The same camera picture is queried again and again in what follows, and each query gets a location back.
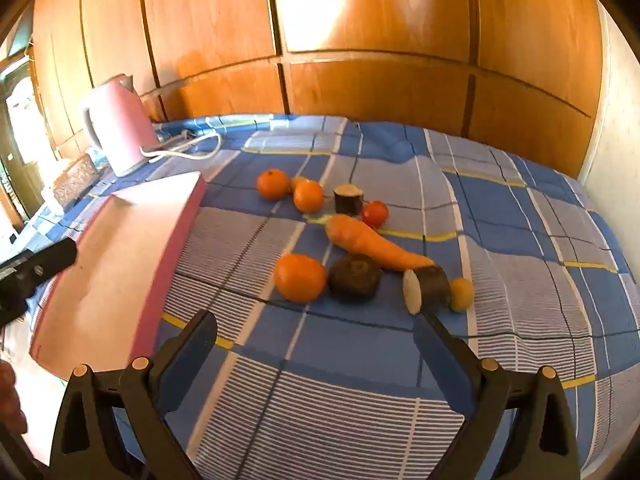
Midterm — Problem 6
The dark eggplant stump piece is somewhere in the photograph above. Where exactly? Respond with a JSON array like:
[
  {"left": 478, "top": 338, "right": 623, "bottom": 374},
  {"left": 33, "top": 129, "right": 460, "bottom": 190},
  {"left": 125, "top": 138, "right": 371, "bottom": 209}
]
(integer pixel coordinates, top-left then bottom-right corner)
[{"left": 333, "top": 183, "right": 363, "bottom": 217}]

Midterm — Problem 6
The middle orange mandarin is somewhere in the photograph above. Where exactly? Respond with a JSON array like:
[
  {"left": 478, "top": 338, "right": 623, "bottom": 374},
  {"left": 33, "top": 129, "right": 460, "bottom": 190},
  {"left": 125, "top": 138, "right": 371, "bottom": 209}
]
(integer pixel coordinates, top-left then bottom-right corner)
[{"left": 293, "top": 180, "right": 324, "bottom": 214}]

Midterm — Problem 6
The pink electric kettle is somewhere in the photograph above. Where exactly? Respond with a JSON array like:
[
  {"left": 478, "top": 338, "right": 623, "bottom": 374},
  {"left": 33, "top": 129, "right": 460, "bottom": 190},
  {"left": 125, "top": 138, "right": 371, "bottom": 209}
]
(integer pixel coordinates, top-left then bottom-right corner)
[{"left": 78, "top": 74, "right": 158, "bottom": 177}]

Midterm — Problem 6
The wooden panelled wardrobe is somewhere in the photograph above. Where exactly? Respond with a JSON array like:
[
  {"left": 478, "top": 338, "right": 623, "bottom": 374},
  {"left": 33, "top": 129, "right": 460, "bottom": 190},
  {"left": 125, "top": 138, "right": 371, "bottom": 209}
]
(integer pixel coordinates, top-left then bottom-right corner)
[{"left": 32, "top": 0, "right": 602, "bottom": 176}]

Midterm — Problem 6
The far left orange mandarin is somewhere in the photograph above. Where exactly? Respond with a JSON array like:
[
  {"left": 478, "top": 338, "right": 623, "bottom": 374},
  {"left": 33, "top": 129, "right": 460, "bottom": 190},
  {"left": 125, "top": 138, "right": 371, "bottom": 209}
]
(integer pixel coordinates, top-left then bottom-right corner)
[{"left": 256, "top": 168, "right": 291, "bottom": 202}]

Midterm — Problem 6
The white kettle power cord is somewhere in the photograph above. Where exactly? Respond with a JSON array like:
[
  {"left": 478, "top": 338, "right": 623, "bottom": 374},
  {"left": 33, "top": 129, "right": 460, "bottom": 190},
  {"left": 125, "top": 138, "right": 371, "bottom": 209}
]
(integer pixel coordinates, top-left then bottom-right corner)
[{"left": 139, "top": 128, "right": 222, "bottom": 162}]

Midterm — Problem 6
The dark round avocado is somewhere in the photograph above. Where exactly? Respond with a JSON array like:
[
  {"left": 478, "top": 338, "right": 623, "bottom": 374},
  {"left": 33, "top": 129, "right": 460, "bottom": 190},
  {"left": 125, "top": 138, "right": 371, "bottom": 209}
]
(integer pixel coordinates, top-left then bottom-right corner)
[{"left": 328, "top": 255, "right": 383, "bottom": 304}]

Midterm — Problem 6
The pink shallow box tray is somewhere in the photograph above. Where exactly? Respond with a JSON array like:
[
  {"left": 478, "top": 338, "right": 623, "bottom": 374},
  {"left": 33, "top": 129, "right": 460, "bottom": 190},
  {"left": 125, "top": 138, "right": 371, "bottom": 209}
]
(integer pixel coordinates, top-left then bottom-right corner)
[{"left": 29, "top": 171, "right": 206, "bottom": 379}]

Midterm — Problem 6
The orange carrot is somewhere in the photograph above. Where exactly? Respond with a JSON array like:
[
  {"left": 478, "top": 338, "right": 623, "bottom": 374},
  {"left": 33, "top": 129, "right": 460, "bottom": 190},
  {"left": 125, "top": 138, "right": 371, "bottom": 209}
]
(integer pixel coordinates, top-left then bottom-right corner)
[{"left": 326, "top": 214, "right": 435, "bottom": 272}]

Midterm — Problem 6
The small kiwi behind mandarins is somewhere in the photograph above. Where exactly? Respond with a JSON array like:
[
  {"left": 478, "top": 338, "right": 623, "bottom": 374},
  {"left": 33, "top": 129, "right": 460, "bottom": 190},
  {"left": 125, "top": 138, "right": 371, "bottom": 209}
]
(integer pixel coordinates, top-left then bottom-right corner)
[{"left": 290, "top": 176, "right": 307, "bottom": 193}]

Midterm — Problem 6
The large orange mandarin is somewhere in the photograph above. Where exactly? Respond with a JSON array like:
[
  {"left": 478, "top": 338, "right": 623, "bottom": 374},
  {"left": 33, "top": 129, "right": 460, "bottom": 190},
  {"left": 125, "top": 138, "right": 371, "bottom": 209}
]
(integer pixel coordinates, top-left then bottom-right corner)
[{"left": 273, "top": 254, "right": 326, "bottom": 304}]

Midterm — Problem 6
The red tomato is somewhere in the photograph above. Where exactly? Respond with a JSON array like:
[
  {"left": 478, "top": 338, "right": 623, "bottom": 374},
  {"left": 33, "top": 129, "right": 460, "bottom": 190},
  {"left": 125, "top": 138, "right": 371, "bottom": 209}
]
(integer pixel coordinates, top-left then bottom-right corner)
[{"left": 361, "top": 200, "right": 390, "bottom": 230}]

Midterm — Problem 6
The silver ornate tissue box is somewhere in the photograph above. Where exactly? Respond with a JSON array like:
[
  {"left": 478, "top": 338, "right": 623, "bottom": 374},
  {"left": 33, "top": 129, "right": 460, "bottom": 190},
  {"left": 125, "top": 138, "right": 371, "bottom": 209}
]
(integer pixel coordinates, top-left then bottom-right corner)
[{"left": 41, "top": 154, "right": 100, "bottom": 216}]

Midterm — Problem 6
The person's left hand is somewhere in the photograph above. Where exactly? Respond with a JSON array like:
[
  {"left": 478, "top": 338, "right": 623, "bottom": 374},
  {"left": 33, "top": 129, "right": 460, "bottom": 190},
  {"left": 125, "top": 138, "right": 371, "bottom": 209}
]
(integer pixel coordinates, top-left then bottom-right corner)
[{"left": 0, "top": 361, "right": 28, "bottom": 434}]

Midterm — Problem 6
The blue plaid tablecloth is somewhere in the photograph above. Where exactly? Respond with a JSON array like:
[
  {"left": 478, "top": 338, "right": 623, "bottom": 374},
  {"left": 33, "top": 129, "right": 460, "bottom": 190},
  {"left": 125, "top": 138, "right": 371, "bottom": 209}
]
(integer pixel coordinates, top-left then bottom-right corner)
[{"left": 2, "top": 115, "right": 639, "bottom": 479}]

